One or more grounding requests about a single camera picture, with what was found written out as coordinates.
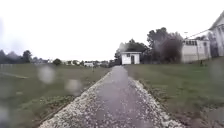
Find small white shed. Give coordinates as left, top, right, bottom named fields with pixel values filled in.
left=120, top=51, right=142, bottom=66

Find distant low buildings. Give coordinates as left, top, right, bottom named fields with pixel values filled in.
left=61, top=59, right=116, bottom=69

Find grey gravel path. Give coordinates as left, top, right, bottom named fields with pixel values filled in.
left=38, top=65, right=186, bottom=128

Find group of dark trees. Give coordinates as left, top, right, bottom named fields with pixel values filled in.
left=113, top=26, right=218, bottom=65

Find grass slope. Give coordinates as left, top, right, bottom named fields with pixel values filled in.
left=123, top=57, right=224, bottom=128

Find pale long building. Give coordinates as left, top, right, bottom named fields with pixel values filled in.
left=180, top=39, right=212, bottom=64

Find distant tree line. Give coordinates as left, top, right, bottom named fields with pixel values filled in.
left=0, top=49, right=63, bottom=66

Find grass field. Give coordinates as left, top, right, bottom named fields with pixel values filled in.
left=0, top=63, right=112, bottom=128

